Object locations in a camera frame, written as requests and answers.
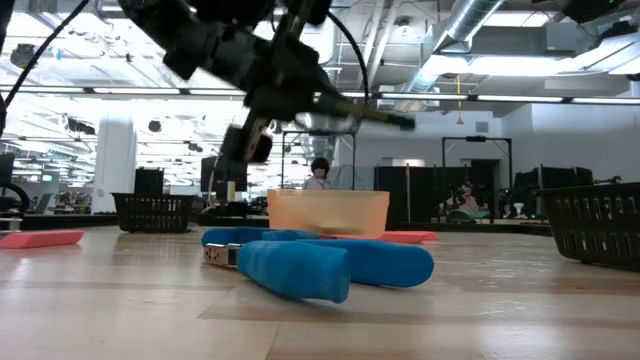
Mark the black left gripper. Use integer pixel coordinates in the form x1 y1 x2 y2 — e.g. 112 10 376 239
222 12 416 164

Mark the black monitor cluster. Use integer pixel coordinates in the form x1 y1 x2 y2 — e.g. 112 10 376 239
513 165 595 221

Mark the black cabinet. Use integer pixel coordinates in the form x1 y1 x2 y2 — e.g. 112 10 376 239
133 167 166 196

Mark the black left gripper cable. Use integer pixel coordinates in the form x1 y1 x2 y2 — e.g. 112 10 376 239
324 8 372 107

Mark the orange translucent plastic bin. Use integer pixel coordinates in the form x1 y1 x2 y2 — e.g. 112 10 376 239
266 188 391 240

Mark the person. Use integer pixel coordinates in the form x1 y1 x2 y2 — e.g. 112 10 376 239
442 180 491 222
301 156 335 191

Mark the black mesh plastic basket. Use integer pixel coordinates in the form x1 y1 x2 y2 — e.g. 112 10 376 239
533 181 640 274
110 192 196 234

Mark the black partition panel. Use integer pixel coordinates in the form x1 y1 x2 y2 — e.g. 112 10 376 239
373 164 501 225

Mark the black ceiling cable reel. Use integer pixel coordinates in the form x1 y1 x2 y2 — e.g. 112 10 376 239
9 43 39 69

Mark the black hanging cable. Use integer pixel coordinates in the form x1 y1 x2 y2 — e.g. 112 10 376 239
0 0 92 109

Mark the silver spiral ceiling duct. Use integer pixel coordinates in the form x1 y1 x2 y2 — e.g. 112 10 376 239
399 0 506 96

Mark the white building column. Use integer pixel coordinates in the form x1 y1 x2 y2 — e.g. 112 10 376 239
91 115 138 215

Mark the black gantry frame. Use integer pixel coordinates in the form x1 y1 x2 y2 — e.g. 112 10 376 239
441 135 514 224
280 130 357 191

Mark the black computer monitor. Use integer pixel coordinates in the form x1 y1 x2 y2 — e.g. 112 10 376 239
200 155 249 201

